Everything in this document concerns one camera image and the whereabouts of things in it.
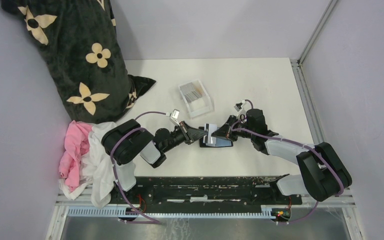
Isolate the aluminium frame rail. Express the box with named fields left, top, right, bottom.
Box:
left=289, top=0, right=367, bottom=240

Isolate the slotted cable duct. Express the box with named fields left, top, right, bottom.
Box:
left=66, top=206, right=274, bottom=220

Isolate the white cloth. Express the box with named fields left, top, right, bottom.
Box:
left=59, top=122, right=117, bottom=209

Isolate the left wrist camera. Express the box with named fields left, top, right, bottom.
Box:
left=166, top=109, right=180, bottom=121

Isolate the black card holder wallet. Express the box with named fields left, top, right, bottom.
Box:
left=199, top=137, right=234, bottom=148

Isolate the black floral plush blanket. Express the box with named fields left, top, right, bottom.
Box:
left=0, top=0, right=156, bottom=124

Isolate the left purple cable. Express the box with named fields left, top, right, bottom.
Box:
left=109, top=110, right=170, bottom=225

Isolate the white magnetic stripe card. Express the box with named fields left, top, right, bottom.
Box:
left=203, top=123, right=218, bottom=147

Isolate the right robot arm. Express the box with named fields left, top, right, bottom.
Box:
left=211, top=108, right=353, bottom=204

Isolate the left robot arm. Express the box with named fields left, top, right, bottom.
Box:
left=101, top=119, right=208, bottom=204

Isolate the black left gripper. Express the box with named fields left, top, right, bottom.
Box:
left=162, top=120, right=209, bottom=153

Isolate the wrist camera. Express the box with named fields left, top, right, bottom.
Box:
left=233, top=99, right=248, bottom=114
left=166, top=109, right=180, bottom=121

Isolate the pink cloth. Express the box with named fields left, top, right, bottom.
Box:
left=58, top=120, right=92, bottom=192

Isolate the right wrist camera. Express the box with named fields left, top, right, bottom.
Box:
left=233, top=99, right=248, bottom=114

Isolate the clear plastic card box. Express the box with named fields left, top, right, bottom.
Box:
left=178, top=79, right=214, bottom=119

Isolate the stack of grey cards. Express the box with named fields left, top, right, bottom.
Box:
left=180, top=82, right=203, bottom=103

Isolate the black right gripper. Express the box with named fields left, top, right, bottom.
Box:
left=211, top=115, right=255, bottom=142

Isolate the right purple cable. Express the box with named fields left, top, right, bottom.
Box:
left=230, top=98, right=345, bottom=225

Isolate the purple cable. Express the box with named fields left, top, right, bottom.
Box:
left=109, top=110, right=170, bottom=225
left=230, top=98, right=345, bottom=225

